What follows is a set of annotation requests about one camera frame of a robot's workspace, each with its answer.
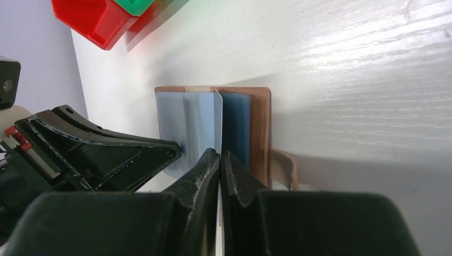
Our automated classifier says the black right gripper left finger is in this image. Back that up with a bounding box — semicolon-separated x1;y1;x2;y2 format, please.
4;148;220;255

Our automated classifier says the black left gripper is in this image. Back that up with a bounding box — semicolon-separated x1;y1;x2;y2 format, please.
1;105;181;244

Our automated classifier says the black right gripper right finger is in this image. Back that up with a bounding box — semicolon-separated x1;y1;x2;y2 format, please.
221;152;419;255

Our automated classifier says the tan leather card holder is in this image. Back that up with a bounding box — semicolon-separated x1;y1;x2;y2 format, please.
155;86;300;190

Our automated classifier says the red plastic bin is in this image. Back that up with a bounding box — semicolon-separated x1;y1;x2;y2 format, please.
51;0;143;50

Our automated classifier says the green plastic bin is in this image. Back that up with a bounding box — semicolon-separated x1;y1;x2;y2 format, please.
114;0;172;17

